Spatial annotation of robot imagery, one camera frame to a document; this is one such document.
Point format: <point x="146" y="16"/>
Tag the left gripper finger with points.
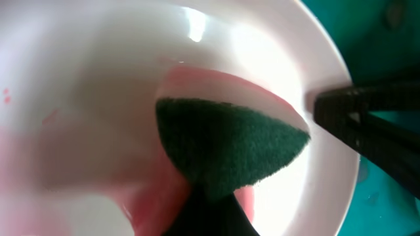
<point x="202" y="217"/>

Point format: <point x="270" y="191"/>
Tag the green pink sponge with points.
<point x="223" y="132"/>

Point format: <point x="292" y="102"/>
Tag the teal plastic tray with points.
<point x="375" y="38"/>

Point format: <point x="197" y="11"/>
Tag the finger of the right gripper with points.
<point x="347" y="114"/>

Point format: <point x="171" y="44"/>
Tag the white plate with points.
<point x="80" y="147"/>

